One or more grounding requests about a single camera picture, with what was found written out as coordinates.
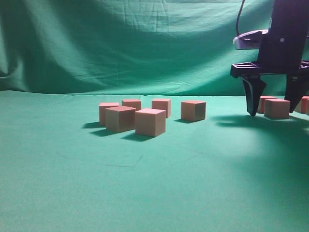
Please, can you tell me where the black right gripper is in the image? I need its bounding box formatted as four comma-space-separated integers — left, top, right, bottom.
230, 33, 309, 116

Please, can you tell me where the pink cube column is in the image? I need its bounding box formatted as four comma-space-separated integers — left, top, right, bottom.
264, 99, 290, 119
181, 100, 206, 122
105, 106, 136, 132
152, 99, 171, 118
122, 99, 142, 111
135, 108, 166, 137
99, 102, 120, 126
295, 96, 309, 114
257, 95, 277, 114

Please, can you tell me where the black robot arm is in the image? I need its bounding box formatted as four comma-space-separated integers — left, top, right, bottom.
230, 0, 309, 116

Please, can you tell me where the green cloth backdrop and cover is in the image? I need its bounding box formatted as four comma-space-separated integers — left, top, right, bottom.
0, 0, 309, 232

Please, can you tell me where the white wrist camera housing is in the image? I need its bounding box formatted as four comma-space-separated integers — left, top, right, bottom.
233, 29, 268, 50

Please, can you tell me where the black cable loop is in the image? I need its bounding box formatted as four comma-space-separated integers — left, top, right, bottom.
236, 0, 246, 37

